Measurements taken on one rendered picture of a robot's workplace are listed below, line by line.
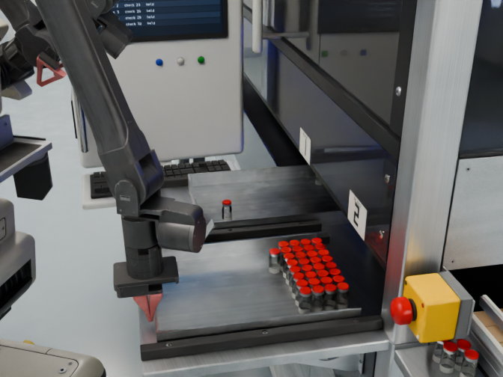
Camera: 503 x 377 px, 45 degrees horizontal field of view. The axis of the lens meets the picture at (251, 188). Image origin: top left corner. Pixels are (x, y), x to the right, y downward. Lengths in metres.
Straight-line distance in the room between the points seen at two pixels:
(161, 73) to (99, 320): 1.16
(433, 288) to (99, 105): 0.54
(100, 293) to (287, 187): 1.39
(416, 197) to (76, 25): 0.53
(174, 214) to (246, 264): 0.34
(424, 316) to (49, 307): 2.01
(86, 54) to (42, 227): 2.47
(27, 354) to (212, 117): 0.91
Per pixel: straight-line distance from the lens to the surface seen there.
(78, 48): 0.89
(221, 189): 1.51
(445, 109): 0.87
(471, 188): 0.94
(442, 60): 0.85
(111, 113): 0.89
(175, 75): 1.81
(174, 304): 1.12
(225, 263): 1.22
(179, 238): 0.91
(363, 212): 1.09
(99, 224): 3.26
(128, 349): 2.42
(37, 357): 2.02
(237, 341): 1.01
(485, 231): 1.00
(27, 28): 1.43
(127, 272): 1.01
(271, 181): 1.56
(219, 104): 1.85
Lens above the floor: 1.54
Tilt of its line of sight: 26 degrees down
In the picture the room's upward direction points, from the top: straight up
